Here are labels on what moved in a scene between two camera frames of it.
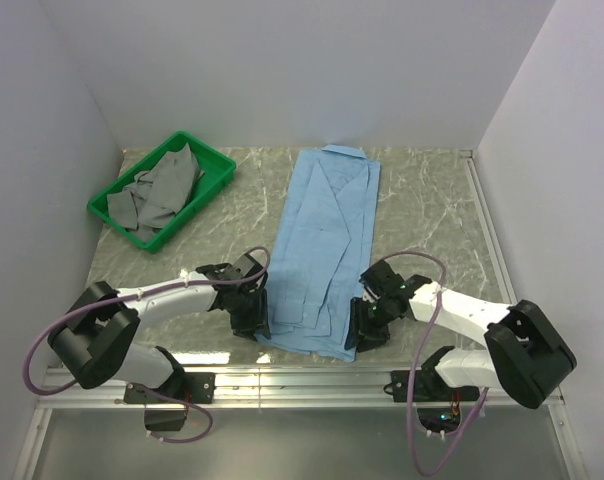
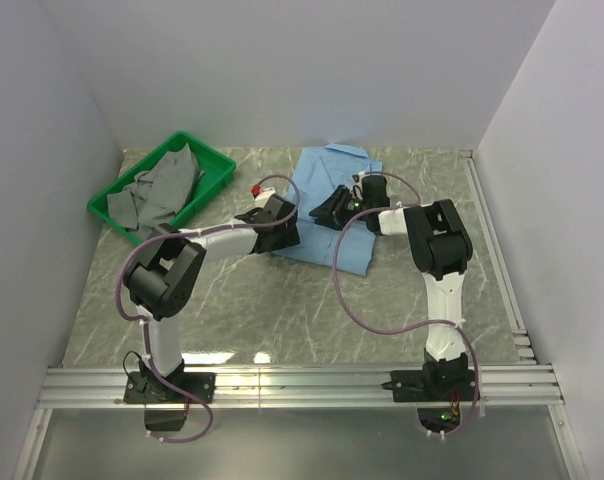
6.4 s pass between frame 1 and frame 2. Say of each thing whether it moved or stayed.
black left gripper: moved
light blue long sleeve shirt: moved
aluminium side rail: stayed
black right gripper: moved
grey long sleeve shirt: stayed
